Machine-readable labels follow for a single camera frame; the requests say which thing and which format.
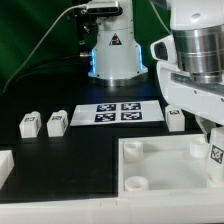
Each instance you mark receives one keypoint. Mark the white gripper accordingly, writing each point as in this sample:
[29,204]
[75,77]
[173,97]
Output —
[204,100]

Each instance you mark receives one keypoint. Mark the white square tabletop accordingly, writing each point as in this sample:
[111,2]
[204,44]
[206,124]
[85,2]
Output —
[176,163]

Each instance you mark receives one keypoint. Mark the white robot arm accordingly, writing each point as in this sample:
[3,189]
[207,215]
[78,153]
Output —
[190,60]

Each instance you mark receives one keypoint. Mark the white sheet with markers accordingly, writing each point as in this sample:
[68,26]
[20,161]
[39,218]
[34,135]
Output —
[124,112]

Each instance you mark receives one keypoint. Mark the white obstacle block left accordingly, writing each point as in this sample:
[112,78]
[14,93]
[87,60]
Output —
[6,165]

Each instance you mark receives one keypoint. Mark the white front fence rail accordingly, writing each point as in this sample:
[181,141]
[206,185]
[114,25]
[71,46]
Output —
[203,207]

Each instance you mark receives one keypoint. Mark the grey camera on base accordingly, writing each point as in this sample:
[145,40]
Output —
[100,8]

